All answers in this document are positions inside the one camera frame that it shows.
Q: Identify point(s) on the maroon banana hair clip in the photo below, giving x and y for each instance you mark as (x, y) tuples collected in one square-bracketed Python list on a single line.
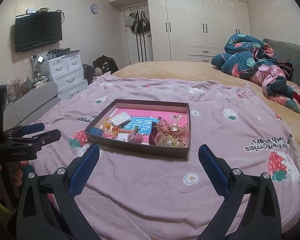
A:
[(153, 134)]

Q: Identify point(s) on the pink book blue label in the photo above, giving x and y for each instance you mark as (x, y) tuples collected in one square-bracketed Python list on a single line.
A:
[(142, 118)]

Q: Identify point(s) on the hanging bags on door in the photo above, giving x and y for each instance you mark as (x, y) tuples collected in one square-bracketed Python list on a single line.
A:
[(138, 22)]

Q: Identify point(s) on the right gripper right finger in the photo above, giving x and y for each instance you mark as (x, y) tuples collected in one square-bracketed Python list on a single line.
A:
[(261, 218)]

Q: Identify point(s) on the round wall clock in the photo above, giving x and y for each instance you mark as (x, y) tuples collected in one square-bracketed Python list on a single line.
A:
[(94, 9)]

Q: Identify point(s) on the pearl claw hair clip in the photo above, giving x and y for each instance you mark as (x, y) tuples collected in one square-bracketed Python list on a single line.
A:
[(172, 143)]

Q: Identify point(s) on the tan bed sheet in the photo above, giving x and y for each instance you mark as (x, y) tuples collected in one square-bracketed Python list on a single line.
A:
[(195, 71)]

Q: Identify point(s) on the blue small box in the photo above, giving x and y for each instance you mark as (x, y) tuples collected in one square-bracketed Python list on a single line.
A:
[(96, 131)]

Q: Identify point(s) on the grey headboard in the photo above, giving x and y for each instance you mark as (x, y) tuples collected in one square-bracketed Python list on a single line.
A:
[(286, 51)]

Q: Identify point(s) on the dark clothes pile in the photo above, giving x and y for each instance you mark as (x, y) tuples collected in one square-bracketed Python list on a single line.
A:
[(102, 65)]

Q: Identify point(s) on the teal floral quilt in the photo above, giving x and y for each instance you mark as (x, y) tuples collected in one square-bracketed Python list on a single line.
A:
[(246, 57)]

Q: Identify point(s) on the pink strawberry print blanket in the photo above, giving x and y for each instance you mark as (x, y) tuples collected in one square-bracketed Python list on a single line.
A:
[(137, 196)]

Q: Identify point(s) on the white drawer cabinet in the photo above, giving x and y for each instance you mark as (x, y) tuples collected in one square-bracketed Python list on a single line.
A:
[(67, 73)]

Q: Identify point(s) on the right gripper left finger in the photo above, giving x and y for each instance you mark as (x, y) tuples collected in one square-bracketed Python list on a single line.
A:
[(47, 207)]

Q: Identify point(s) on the pink fuzzy hair clip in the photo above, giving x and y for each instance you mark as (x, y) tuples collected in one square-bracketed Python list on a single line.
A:
[(135, 136)]

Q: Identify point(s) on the white wardrobe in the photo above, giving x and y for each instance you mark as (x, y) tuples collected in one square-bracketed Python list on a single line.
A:
[(182, 30)]

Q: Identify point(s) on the cream claw hair clip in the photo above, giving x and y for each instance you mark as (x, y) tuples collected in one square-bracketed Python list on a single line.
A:
[(174, 126)]

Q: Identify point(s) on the white earring card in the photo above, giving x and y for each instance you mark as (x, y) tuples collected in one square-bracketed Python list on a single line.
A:
[(120, 119)]

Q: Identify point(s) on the brown cardboard tray box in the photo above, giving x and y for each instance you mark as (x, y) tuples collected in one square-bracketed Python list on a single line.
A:
[(173, 152)]

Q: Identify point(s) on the grey padded bench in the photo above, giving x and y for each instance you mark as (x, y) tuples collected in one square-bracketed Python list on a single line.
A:
[(32, 106)]

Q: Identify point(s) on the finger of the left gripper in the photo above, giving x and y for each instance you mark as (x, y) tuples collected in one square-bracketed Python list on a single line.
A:
[(20, 131), (35, 143)]

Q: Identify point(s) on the beige dotted bow hair clip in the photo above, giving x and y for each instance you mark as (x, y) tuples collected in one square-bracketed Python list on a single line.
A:
[(164, 134)]

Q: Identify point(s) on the black wall television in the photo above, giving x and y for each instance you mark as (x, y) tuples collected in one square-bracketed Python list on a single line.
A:
[(36, 30)]

